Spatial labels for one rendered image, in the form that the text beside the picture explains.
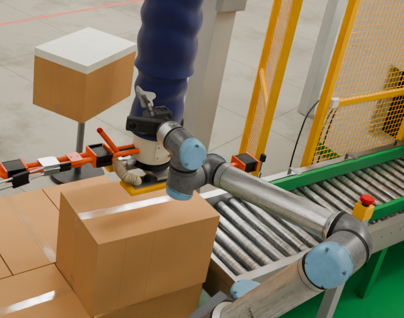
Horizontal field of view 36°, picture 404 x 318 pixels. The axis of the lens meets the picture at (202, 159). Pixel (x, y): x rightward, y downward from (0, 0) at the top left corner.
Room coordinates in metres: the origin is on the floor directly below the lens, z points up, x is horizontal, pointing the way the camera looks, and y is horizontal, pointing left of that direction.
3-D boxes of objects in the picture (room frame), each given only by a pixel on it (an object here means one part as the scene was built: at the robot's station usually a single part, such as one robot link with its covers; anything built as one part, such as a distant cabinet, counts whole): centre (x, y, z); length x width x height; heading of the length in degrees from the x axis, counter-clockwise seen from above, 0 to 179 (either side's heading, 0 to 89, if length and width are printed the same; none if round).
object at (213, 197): (3.56, -0.70, 0.50); 2.31 x 0.05 x 0.19; 132
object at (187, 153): (1.69, 0.06, 1.57); 0.12 x 0.09 x 0.10; 40
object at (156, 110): (1.83, 0.16, 1.58); 0.12 x 0.09 x 0.08; 40
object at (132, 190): (2.21, 0.15, 1.14); 0.34 x 0.10 x 0.05; 131
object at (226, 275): (2.53, -0.05, 0.58); 0.70 x 0.03 x 0.06; 42
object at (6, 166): (1.89, 0.67, 1.24); 0.08 x 0.07 x 0.05; 131
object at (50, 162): (1.97, 0.57, 1.23); 0.07 x 0.07 x 0.04; 41
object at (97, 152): (2.12, 0.40, 1.24); 0.10 x 0.08 x 0.06; 41
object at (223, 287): (2.53, -0.05, 0.48); 0.70 x 0.03 x 0.15; 42
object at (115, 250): (2.27, 0.23, 0.74); 0.60 x 0.40 x 0.40; 128
